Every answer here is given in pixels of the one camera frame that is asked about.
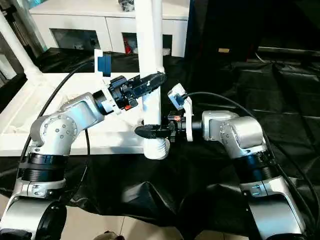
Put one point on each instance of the white plastic table leg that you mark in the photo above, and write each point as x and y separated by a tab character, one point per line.
158	37
146	50
20	45

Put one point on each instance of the white plastic table top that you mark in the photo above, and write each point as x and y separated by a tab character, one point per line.
50	100

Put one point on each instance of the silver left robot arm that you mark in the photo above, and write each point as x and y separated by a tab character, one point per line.
57	127

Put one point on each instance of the red white figure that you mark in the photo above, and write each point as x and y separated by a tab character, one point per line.
128	46

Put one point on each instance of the small yellow label tag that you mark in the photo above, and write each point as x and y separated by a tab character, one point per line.
223	50

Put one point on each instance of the clear bag of black parts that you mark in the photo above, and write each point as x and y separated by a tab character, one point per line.
126	5

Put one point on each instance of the black work mat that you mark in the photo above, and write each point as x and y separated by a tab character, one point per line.
250	87

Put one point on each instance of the white glass-door cabinet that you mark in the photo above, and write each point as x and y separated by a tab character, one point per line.
75	25

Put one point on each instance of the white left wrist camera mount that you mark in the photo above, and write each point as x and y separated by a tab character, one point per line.
100	65

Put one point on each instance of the grey metal rail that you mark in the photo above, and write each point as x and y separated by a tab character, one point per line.
287	50

